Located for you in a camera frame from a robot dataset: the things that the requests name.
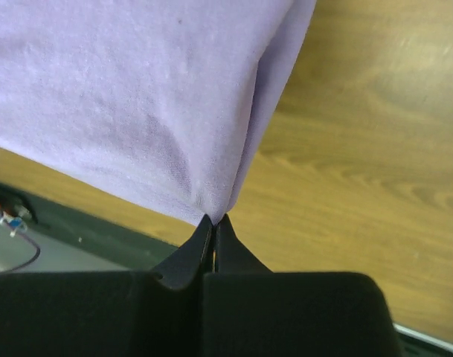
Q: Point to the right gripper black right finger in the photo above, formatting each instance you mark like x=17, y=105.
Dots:
x=231, y=255

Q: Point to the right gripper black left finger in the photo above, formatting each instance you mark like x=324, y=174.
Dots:
x=190, y=260

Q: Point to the purple t shirt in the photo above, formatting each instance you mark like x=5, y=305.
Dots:
x=160, y=103

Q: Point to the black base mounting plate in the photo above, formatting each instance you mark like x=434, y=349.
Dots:
x=88, y=233

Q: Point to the aluminium frame rail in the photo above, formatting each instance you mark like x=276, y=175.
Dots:
x=417, y=344

